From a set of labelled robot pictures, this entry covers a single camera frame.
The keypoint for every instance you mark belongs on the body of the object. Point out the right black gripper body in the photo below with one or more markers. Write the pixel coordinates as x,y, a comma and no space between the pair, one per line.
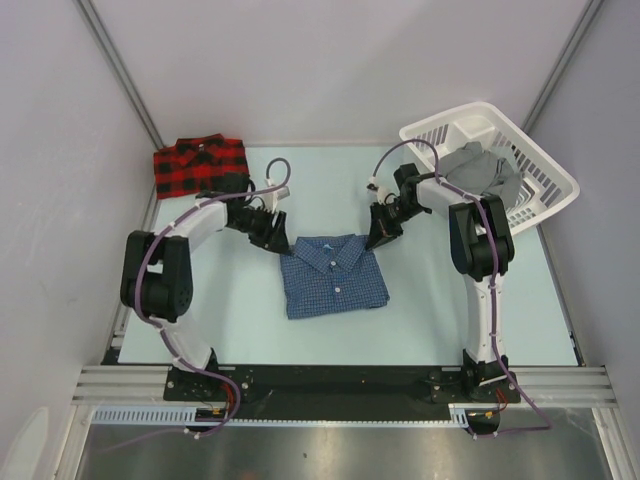
392,216

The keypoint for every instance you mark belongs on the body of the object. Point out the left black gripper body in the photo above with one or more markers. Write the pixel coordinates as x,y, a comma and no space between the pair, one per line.
255,224

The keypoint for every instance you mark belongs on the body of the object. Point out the blue checked shirt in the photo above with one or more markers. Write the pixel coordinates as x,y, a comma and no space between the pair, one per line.
327,275

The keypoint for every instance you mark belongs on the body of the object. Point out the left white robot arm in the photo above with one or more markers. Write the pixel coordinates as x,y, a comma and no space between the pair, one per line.
157,279

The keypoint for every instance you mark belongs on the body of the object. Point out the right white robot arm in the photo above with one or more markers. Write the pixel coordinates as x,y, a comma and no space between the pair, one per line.
481,248

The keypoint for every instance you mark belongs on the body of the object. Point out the grey shirt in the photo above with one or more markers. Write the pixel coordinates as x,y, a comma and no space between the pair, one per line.
483,172

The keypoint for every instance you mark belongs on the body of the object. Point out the red black plaid shirt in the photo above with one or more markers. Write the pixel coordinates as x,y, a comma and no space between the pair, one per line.
193,165

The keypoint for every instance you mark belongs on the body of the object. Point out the white plastic basket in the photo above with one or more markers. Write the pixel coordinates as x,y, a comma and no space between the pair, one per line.
546,187

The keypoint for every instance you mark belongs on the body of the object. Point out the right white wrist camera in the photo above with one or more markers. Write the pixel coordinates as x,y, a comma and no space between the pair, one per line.
383,195

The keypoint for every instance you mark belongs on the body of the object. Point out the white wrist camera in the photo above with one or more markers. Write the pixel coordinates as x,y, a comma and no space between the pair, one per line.
383,195
273,196

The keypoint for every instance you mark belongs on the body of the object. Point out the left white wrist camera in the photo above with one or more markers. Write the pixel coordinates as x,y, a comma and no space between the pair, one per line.
273,196

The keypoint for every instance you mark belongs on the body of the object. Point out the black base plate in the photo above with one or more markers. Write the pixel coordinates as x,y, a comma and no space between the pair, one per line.
358,393

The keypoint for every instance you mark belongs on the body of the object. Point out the aluminium rail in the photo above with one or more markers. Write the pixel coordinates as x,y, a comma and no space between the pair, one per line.
548,387

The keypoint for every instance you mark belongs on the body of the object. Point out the white slotted cable duct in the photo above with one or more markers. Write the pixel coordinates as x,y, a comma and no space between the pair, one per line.
195,417

